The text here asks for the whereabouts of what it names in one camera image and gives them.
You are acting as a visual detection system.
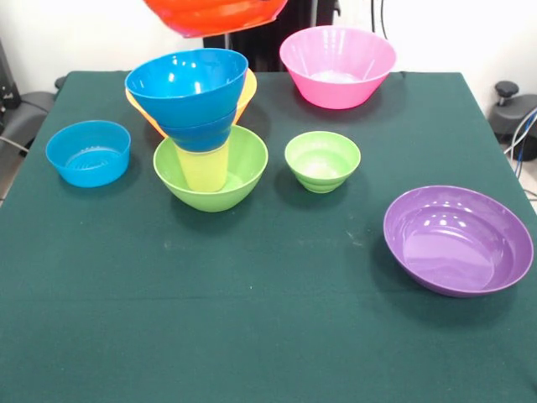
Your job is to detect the purple bowl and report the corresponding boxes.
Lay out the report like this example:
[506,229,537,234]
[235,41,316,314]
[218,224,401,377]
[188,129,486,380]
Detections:
[383,185,534,298]

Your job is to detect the yellow cup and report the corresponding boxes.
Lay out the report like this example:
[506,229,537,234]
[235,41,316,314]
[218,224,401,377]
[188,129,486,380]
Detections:
[175,140,231,193]

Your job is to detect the small green bowl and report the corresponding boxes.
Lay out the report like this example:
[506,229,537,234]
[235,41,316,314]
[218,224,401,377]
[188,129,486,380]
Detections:
[284,130,362,194]

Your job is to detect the black equipment rack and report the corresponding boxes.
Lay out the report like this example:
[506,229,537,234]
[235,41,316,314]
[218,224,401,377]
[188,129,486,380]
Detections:
[0,39,22,113]

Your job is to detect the dark green tablecloth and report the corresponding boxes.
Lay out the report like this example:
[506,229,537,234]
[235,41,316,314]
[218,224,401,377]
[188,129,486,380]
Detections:
[0,70,537,403]

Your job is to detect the black hanging cable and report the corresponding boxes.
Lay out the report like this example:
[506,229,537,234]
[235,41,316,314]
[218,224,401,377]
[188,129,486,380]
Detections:
[371,0,389,37]

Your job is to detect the large green bowl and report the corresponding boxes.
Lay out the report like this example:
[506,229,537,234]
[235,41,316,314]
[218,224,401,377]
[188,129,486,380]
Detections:
[153,124,269,213]

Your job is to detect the blue and white cables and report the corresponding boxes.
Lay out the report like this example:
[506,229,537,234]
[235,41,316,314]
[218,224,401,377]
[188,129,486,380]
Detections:
[503,107,537,201]

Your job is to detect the orange bowl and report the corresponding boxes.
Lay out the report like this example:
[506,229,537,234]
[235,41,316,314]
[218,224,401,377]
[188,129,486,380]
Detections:
[125,66,258,139]

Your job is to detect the pink bowl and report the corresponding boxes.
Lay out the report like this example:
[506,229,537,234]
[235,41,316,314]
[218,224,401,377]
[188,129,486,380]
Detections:
[279,25,399,111]

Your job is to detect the small dark blue bowl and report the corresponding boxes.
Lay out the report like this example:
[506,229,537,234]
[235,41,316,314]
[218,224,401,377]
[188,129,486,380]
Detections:
[159,107,238,153]

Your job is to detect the low ribbed blue bowl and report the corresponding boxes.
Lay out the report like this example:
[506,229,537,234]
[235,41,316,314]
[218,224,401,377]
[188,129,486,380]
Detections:
[44,119,132,189]

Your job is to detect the large light blue bowl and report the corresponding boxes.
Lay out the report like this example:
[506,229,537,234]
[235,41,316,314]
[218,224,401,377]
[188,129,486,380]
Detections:
[124,48,249,127]

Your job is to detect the grey cable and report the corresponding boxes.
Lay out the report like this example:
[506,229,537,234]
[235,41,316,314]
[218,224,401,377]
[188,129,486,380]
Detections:
[0,136,30,153]

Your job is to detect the red bowl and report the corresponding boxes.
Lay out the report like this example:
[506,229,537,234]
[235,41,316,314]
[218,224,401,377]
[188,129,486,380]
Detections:
[142,0,289,39]

